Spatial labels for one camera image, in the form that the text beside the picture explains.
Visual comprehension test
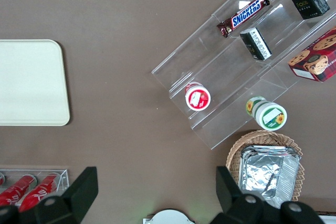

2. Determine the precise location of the red strawberry yogurt cup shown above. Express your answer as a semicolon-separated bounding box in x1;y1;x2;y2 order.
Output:
184;82;212;111

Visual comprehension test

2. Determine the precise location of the small black box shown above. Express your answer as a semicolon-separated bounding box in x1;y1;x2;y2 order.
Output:
239;27;272;61

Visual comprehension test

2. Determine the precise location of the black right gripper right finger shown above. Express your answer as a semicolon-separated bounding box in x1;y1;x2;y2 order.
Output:
212;166;326;224

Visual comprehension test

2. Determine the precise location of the black Face box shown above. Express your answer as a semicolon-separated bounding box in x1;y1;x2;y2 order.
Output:
288;0;330;20

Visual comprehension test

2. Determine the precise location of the red cola can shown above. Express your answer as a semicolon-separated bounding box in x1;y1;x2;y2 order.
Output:
18;173;62;214
0;174;38;207

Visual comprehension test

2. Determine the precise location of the woven wicker basket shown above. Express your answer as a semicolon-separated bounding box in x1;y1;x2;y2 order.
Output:
226;130;306;204

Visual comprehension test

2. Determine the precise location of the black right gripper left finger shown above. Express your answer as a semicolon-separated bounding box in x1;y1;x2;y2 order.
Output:
0;166;99;224

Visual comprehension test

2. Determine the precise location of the Snickers chocolate bar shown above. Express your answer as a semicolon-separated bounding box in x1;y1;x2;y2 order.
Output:
216;0;271;39

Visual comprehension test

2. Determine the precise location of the aluminium foil container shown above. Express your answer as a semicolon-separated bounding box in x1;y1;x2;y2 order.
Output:
239;145;301;210

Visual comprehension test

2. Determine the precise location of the red chocolate chip cookie box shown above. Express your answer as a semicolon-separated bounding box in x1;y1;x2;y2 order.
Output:
287;26;336;83

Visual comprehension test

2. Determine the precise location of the cream plastic tray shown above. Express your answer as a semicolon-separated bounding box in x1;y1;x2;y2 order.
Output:
0;39;71;126

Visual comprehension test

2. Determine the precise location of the clear acrylic stepped shelf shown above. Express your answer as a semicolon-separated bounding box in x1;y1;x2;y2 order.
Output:
151;0;336;151

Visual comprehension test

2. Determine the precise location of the green sunflower cup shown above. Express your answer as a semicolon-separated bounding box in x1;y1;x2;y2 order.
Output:
245;96;288;131

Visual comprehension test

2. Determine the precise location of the clear acrylic can holder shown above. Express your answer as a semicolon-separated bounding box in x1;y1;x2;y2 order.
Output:
0;168;70;209

